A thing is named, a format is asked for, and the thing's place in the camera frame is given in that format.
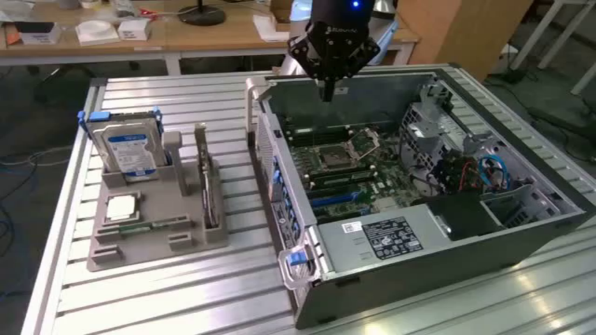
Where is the blue expansion slot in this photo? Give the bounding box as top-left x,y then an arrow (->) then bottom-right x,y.
310,193 -> 363,209

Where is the CPU socket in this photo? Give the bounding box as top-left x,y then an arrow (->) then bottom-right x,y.
315,144 -> 359,169

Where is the grey power supply unit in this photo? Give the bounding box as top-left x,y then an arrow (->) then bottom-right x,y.
315,204 -> 455,273

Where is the hard disk with blue carrier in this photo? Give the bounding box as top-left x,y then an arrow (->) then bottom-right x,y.
75,106 -> 169,183

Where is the black grey PC case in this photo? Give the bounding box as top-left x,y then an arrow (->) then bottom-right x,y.
245,62 -> 596,331

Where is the black round lamp base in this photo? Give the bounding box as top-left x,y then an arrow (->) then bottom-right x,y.
177,0 -> 226,27

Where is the green motherboard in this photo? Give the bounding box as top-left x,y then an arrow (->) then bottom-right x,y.
278,117 -> 429,224

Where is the brown cardboard box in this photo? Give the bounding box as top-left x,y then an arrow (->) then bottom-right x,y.
270,0 -> 294,24

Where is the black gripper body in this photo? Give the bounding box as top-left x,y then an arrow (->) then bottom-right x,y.
303,0 -> 375,80

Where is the silver CPU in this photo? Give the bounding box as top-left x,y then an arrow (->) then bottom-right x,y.
103,195 -> 139,221

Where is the white frame table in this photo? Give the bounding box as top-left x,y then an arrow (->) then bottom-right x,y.
509,0 -> 596,96

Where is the grey metal disk bay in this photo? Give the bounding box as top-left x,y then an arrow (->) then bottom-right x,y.
398,82 -> 470,165
478,177 -> 582,228

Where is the wooden desk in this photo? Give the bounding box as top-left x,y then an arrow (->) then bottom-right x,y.
0,0 -> 422,76

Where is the white labelled box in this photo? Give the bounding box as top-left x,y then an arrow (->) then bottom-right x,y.
117,17 -> 153,41

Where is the white box with black top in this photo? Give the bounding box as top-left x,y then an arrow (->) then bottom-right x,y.
11,21 -> 62,45

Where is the blue wire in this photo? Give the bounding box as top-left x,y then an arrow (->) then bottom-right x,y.
478,155 -> 513,191

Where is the metal socket cover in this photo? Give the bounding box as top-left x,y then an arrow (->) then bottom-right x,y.
343,127 -> 387,156

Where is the grey parts rack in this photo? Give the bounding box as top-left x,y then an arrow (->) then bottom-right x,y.
85,131 -> 230,273

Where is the white paper stack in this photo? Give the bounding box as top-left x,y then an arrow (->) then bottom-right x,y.
251,14 -> 290,43

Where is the red black wire bundle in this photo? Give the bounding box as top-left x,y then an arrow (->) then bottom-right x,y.
458,160 -> 479,191

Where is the black green GPU card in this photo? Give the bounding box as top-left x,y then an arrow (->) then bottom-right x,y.
193,122 -> 219,232

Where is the wooden cabinet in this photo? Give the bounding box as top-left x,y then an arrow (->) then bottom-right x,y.
409,0 -> 535,82

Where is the green RAM stick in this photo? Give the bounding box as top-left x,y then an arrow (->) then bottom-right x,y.
118,219 -> 179,235

